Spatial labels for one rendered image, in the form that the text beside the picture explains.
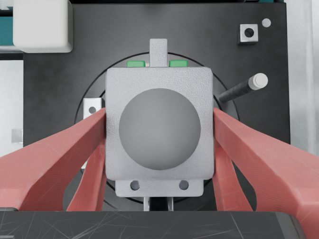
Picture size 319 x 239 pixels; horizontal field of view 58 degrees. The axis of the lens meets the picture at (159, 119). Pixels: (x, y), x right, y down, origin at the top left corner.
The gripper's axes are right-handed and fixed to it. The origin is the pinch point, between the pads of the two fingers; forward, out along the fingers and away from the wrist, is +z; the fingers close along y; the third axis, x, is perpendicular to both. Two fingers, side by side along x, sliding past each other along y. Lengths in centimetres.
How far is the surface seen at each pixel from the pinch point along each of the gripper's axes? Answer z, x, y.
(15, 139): 10.2, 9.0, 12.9
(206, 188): 6.0, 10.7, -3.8
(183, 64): 7.7, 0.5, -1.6
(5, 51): 19.5, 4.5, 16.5
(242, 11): 17.2, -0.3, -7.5
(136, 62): 7.7, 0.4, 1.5
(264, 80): 3.9, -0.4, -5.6
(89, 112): 8.5, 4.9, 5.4
